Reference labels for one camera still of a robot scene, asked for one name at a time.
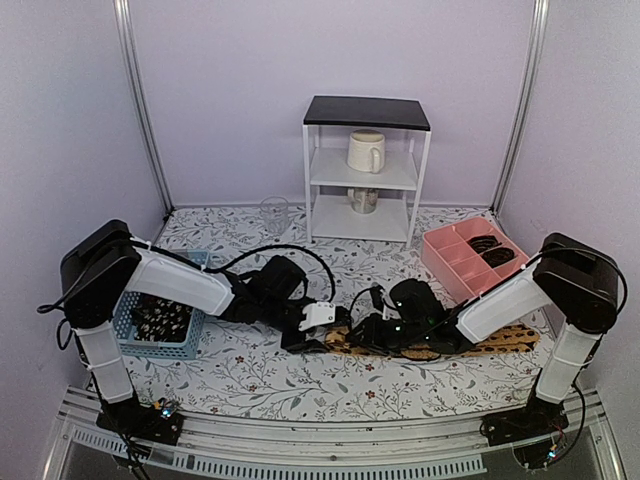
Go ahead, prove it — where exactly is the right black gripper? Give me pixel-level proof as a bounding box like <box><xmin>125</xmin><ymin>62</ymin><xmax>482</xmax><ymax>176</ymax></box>
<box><xmin>346</xmin><ymin>311</ymin><xmax>431</xmax><ymax>354</ymax></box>

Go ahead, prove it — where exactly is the yellow beetle-print tie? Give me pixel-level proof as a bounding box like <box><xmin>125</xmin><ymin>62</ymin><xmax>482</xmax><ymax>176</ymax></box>
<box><xmin>324</xmin><ymin>324</ymin><xmax>540</xmax><ymax>361</ymax></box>

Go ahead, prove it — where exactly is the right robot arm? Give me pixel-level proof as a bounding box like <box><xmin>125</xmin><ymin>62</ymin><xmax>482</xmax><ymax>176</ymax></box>
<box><xmin>346</xmin><ymin>233</ymin><xmax>629</xmax><ymax>436</ymax></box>

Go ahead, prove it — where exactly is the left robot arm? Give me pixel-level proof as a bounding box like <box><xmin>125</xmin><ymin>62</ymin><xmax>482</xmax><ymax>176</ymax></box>
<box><xmin>37</xmin><ymin>220</ymin><xmax>339</xmax><ymax>434</ymax></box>

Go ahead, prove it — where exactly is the floral table mat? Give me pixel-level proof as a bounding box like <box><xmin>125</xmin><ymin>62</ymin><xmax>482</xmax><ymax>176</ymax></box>
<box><xmin>126</xmin><ymin>206</ymin><xmax>554</xmax><ymax>422</ymax></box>

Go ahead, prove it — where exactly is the pink divided organizer tray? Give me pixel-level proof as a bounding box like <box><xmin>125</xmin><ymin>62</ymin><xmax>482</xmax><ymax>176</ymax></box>
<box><xmin>421</xmin><ymin>217</ymin><xmax>528</xmax><ymax>303</ymax></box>

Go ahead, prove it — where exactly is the clear glass cup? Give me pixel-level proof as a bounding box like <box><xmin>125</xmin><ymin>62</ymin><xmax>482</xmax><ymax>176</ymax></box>
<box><xmin>260</xmin><ymin>196</ymin><xmax>289</xmax><ymax>235</ymax></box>

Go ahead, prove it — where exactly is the black white-patterned tie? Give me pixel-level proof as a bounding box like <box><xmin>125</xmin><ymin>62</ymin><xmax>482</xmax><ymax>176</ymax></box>
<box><xmin>131</xmin><ymin>294</ymin><xmax>193</xmax><ymax>343</ymax></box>

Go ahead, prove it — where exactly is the rolled black tie in tray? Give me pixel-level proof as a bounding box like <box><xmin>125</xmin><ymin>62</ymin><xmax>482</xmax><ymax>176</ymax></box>
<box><xmin>481</xmin><ymin>247</ymin><xmax>516</xmax><ymax>268</ymax></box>

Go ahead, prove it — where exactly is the white shelf with black top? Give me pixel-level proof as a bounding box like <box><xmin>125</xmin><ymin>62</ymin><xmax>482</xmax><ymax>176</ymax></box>
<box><xmin>302</xmin><ymin>95</ymin><xmax>432</xmax><ymax>245</ymax></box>

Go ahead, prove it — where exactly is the blue plastic basket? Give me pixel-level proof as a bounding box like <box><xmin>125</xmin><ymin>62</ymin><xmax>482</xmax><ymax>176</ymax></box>
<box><xmin>113</xmin><ymin>272</ymin><xmax>205</xmax><ymax>360</ymax></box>

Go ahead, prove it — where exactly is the cream ceramic mug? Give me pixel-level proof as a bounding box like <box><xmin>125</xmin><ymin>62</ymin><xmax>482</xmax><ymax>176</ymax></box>
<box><xmin>347</xmin><ymin>130</ymin><xmax>386</xmax><ymax>174</ymax></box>

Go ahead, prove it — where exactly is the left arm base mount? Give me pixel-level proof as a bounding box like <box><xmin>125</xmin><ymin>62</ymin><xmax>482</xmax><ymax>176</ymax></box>
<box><xmin>96</xmin><ymin>396</ymin><xmax>184</xmax><ymax>446</ymax></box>

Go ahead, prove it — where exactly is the front aluminium rail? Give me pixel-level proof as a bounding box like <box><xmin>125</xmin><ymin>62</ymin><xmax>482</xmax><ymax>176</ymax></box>
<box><xmin>43</xmin><ymin>387</ymin><xmax>631</xmax><ymax>479</ymax></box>

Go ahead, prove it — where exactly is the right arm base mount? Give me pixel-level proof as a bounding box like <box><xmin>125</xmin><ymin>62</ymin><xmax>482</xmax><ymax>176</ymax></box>
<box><xmin>479</xmin><ymin>398</ymin><xmax>569</xmax><ymax>446</ymax></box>

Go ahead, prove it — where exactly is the right aluminium frame post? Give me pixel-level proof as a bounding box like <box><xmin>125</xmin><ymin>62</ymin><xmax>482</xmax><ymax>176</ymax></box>
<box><xmin>491</xmin><ymin>0</ymin><xmax>550</xmax><ymax>216</ymax></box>

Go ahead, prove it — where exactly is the aluminium frame post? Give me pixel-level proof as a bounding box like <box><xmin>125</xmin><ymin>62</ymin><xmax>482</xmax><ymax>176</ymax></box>
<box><xmin>491</xmin><ymin>0</ymin><xmax>550</xmax><ymax>216</ymax></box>
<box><xmin>113</xmin><ymin>0</ymin><xmax>175</xmax><ymax>216</ymax></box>

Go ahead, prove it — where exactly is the left aluminium frame post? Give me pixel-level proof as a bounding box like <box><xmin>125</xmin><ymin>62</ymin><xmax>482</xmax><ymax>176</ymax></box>
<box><xmin>113</xmin><ymin>0</ymin><xmax>175</xmax><ymax>216</ymax></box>

